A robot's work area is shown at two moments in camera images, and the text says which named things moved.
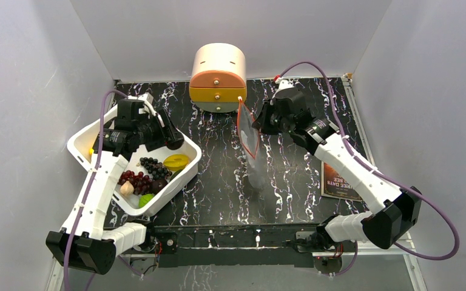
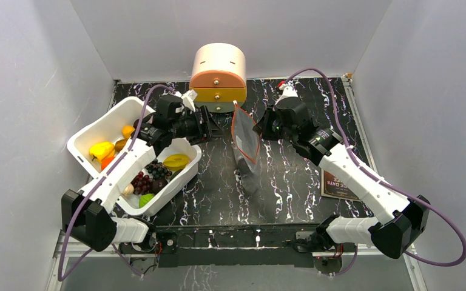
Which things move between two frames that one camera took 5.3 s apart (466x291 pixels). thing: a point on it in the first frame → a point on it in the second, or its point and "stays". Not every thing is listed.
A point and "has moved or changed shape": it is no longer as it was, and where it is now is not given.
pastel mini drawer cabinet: [218, 77] stays
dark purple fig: [158, 185] stays
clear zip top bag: [249, 142] has moved or changed shape
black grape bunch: [156, 168] stays
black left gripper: [168, 134] → [202, 133]
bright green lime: [144, 199] stays
